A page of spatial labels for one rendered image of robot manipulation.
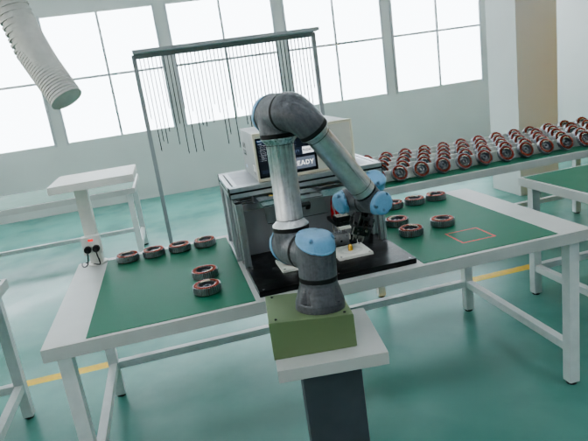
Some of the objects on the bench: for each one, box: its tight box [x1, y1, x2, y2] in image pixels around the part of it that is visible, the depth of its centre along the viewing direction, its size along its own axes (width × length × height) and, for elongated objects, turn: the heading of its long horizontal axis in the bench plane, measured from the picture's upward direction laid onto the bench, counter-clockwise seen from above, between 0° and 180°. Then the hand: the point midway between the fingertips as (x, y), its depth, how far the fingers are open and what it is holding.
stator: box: [193, 278, 221, 297], centre depth 221 cm, size 11×11×4 cm
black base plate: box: [242, 233, 417, 298], centre depth 237 cm, size 47×64×2 cm
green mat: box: [385, 193, 557, 263], centre depth 270 cm, size 94×61×1 cm, turn 40°
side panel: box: [219, 184, 242, 262], centre depth 263 cm, size 28×3×32 cm, turn 40°
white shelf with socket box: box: [46, 165, 137, 268], centre depth 267 cm, size 35×37×46 cm
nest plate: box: [336, 242, 374, 262], centre depth 237 cm, size 15×15×1 cm
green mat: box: [86, 237, 256, 339], centre depth 245 cm, size 94×61×1 cm, turn 40°
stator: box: [398, 224, 424, 238], centre depth 256 cm, size 11×11×4 cm
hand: (357, 234), depth 215 cm, fingers closed
